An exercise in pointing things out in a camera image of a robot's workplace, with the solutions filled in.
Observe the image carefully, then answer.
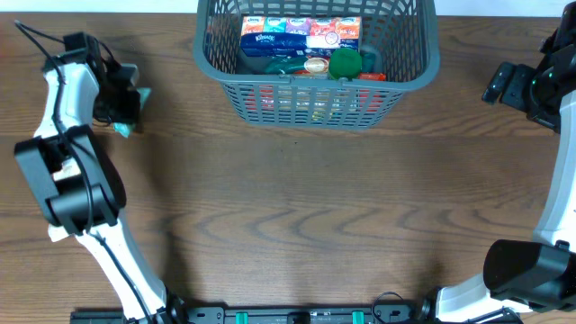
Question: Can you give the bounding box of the teal wet wipes pack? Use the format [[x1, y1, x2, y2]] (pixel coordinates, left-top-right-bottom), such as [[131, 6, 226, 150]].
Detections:
[[111, 87, 151, 138]]

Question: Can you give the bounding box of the grey plastic basket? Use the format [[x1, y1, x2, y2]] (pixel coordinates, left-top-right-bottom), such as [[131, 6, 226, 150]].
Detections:
[[193, 0, 440, 130]]

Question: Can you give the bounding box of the red spaghetti pasta packet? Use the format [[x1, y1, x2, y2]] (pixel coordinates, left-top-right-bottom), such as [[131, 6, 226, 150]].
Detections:
[[245, 69, 388, 121]]

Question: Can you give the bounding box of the Kleenex tissue multipack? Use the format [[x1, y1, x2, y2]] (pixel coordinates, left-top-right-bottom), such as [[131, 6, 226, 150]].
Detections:
[[239, 16, 363, 57]]

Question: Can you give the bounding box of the green lid jar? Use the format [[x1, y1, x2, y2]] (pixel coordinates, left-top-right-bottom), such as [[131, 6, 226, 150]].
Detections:
[[328, 48, 362, 80]]

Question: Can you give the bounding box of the green Nescafe coffee bag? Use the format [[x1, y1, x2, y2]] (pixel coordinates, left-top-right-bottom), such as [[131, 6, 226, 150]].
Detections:
[[263, 49, 379, 125]]

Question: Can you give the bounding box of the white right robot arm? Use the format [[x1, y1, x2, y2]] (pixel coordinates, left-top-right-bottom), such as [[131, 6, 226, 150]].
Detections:
[[416, 2, 575, 323]]

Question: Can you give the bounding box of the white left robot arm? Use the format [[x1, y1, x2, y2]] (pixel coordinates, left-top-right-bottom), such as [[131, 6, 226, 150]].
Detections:
[[14, 32, 187, 323]]

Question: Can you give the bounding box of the beige paper bag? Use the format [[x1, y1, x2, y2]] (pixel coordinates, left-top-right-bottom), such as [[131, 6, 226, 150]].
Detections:
[[47, 160, 86, 242]]

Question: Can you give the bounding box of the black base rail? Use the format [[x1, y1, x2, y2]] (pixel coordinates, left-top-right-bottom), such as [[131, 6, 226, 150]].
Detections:
[[69, 303, 433, 324]]

